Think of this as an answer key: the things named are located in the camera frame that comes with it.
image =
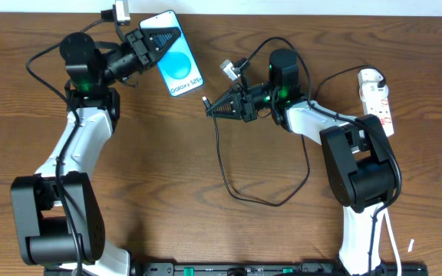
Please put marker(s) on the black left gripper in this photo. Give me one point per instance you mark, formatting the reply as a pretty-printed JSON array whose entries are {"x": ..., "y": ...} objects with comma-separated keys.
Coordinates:
[{"x": 141, "y": 49}]

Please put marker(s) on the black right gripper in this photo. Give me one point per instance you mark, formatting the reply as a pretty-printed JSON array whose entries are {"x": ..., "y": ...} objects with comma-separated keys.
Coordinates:
[{"x": 246, "y": 104}]

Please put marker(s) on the blue Galaxy smartphone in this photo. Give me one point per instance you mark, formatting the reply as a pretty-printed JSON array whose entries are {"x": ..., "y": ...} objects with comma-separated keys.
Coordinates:
[{"x": 178, "y": 67}]

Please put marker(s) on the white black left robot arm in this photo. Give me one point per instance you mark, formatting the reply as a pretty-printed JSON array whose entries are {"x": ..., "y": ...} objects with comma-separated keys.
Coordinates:
[{"x": 58, "y": 222}]

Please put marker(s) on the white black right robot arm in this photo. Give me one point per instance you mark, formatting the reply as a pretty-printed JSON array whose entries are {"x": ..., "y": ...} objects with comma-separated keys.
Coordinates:
[{"x": 362, "y": 170}]

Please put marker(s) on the white power strip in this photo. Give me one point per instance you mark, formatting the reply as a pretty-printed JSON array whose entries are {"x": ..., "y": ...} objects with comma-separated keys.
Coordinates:
[{"x": 378, "y": 106}]

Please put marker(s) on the white paper scrap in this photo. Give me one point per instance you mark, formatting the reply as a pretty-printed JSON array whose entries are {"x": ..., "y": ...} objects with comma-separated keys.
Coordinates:
[{"x": 410, "y": 246}]

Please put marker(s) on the white USB wall charger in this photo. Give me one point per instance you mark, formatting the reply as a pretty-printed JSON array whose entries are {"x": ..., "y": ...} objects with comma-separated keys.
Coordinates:
[{"x": 372, "y": 85}]

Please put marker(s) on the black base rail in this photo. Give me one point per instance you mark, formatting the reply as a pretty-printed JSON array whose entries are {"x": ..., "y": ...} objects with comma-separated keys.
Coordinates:
[{"x": 305, "y": 268}]

